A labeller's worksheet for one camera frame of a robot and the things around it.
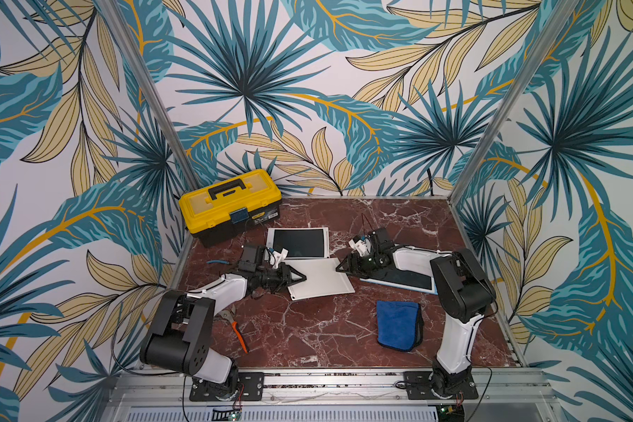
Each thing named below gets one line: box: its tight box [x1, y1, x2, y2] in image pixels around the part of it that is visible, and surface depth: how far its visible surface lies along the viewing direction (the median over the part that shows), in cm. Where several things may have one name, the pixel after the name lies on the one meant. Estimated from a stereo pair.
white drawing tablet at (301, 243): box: [265, 226, 330, 260], surface depth 109 cm
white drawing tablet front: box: [284, 256, 357, 301], surface depth 94 cm
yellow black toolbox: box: [178, 169, 284, 248], surface depth 98 cm
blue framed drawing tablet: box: [359, 244, 453, 295], surface depth 74 cm
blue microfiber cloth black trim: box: [376, 300, 424, 352], surface depth 85 cm
